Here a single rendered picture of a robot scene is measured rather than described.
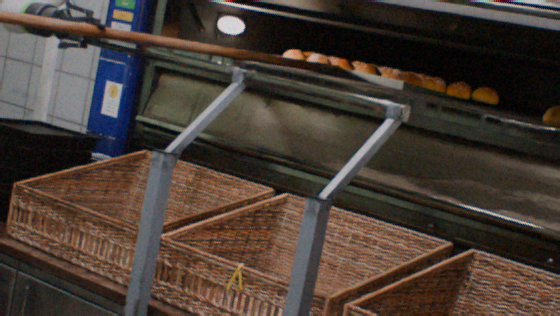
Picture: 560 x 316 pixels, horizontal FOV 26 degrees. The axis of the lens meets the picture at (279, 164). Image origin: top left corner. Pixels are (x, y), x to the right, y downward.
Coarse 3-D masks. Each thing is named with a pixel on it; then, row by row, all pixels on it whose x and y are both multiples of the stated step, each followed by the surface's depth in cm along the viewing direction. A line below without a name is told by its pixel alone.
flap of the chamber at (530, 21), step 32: (256, 0) 356; (288, 0) 340; (320, 0) 326; (352, 0) 312; (384, 0) 303; (416, 0) 297; (448, 32) 312; (480, 32) 299; (512, 32) 288; (544, 32) 278
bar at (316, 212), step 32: (192, 64) 313; (224, 64) 307; (224, 96) 299; (320, 96) 286; (352, 96) 280; (192, 128) 293; (384, 128) 270; (160, 160) 287; (352, 160) 265; (160, 192) 288; (160, 224) 290; (320, 224) 257; (320, 256) 260; (128, 288) 292
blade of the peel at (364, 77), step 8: (344, 72) 391; (352, 72) 389; (360, 72) 387; (360, 80) 387; (368, 80) 385; (376, 80) 383; (384, 80) 381; (392, 80) 379; (400, 88) 377; (408, 88) 379; (416, 88) 382; (424, 88) 385; (448, 96) 396
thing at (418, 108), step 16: (160, 48) 375; (240, 64) 353; (256, 64) 350; (304, 80) 338; (320, 80) 334; (384, 96) 320; (400, 96) 317; (416, 112) 313; (432, 112) 310; (448, 112) 307; (464, 112) 304; (480, 112) 302; (480, 128) 301; (496, 128) 298; (512, 128) 295; (528, 128) 292; (544, 128) 289
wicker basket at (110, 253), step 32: (128, 160) 369; (32, 192) 334; (64, 192) 353; (96, 192) 362; (128, 192) 371; (192, 192) 356; (224, 192) 349; (256, 192) 342; (32, 224) 347; (64, 224) 325; (96, 224) 316; (128, 224) 308; (192, 224) 317; (64, 256) 324; (96, 256) 315; (128, 256) 340
